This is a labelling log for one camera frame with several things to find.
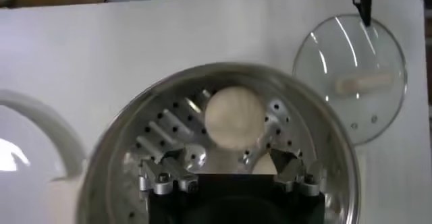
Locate round glass pot lid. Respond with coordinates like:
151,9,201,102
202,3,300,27
292,13,408,146

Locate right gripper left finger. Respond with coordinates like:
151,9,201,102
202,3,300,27
138,147,200,196

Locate white steamed baozi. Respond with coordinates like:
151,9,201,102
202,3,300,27
251,152,278,175
204,86,266,150

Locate perforated steel steamer basket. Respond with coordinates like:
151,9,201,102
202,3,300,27
76,62,361,224

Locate white round plate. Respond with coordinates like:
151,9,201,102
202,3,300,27
0,89,87,182

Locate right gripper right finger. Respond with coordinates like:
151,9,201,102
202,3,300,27
269,147,327,198

